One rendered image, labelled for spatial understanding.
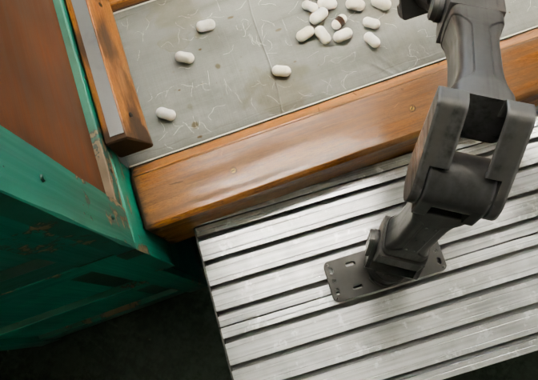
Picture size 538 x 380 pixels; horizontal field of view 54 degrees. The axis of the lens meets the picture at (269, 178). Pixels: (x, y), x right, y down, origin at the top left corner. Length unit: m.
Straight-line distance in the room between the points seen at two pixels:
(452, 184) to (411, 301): 0.42
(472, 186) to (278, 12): 0.57
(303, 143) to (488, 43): 0.36
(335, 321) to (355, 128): 0.32
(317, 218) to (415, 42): 0.36
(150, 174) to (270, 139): 0.21
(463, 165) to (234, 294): 0.50
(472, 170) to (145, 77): 0.62
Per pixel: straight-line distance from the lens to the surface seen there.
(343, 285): 0.91
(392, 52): 0.98
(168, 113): 0.92
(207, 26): 0.98
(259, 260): 0.92
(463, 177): 0.55
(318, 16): 0.97
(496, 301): 0.98
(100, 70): 0.86
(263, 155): 0.86
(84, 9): 0.93
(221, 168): 0.86
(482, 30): 0.65
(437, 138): 0.53
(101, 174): 0.79
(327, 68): 0.95
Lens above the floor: 1.59
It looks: 75 degrees down
